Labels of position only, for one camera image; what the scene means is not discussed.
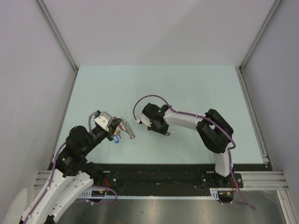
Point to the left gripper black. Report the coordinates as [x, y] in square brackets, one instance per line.
[111, 128]

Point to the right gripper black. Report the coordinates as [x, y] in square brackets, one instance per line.
[163, 131]

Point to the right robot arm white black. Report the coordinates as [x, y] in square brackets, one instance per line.
[213, 129]

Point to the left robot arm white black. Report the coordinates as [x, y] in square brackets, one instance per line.
[71, 173]

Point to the yellow tag key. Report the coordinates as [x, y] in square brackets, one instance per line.
[117, 133]

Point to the blue tag key front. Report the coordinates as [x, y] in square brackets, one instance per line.
[116, 139]

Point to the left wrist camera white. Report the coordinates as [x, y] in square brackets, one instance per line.
[104, 119]

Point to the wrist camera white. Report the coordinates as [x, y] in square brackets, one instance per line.
[104, 119]
[144, 120]

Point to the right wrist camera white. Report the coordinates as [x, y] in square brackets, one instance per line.
[144, 120]

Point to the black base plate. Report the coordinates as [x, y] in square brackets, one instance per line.
[168, 177]

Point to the slotted cable duct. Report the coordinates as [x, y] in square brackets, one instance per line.
[193, 194]

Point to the aluminium front rail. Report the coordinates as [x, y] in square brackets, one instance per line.
[41, 179]

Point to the left aluminium frame post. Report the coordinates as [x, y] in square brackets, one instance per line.
[56, 33]

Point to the aluminium frame post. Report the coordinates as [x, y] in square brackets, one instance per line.
[56, 33]
[269, 17]

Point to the right aluminium frame post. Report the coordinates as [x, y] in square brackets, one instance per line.
[269, 17]

